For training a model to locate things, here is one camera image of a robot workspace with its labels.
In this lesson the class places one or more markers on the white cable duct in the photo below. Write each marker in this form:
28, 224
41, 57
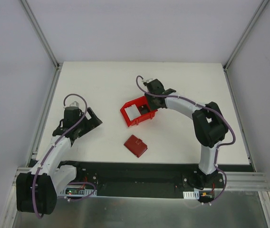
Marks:
78, 193
191, 195

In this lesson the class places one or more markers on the left aluminium frame post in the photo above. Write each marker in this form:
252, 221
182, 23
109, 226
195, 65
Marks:
40, 34

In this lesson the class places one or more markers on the red leather card holder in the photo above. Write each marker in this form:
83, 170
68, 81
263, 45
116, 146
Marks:
136, 146

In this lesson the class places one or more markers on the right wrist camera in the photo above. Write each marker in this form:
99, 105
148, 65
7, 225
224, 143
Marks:
148, 80

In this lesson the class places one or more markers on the red plastic bin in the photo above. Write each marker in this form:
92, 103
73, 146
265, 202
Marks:
138, 102

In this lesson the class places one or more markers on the white card stack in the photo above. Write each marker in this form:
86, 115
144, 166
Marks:
132, 112

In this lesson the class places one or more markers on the left white cable duct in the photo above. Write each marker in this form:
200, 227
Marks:
78, 193

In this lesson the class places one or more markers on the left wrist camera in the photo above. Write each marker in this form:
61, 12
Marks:
74, 104

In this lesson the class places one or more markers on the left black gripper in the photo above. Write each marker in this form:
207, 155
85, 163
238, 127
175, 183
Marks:
87, 121

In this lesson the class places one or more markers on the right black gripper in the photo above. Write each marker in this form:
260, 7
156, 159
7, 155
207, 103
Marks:
150, 104

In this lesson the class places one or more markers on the right white cable duct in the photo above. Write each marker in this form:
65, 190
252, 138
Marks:
191, 195

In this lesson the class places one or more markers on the aluminium frame post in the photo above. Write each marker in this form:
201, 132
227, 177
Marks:
40, 34
245, 34

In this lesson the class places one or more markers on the right aluminium frame post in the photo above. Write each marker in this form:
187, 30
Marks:
245, 34

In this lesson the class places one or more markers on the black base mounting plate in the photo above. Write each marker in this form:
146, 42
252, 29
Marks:
143, 180

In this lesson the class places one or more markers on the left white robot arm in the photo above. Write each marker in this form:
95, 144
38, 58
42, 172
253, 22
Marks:
38, 189

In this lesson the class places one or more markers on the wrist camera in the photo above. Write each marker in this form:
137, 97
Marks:
74, 104
148, 80

